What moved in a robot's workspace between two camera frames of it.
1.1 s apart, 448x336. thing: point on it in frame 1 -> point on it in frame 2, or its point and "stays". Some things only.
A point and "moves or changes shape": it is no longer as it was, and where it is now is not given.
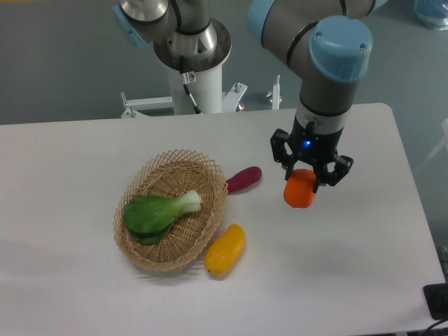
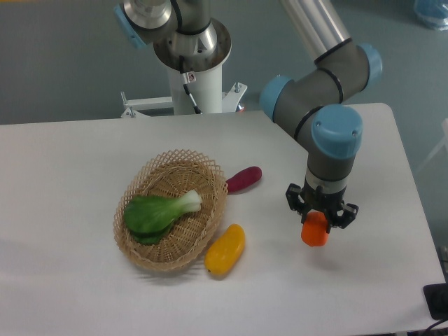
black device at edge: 437,298 stays
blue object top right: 433,13 stays
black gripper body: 312,146 -> 319,201
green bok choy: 148,218 stays
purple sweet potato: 243,178 stays
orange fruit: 298,190 moves or changes shape
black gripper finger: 343,164 -> 344,218
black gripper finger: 280,153 -> 296,202
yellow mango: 226,251 stays
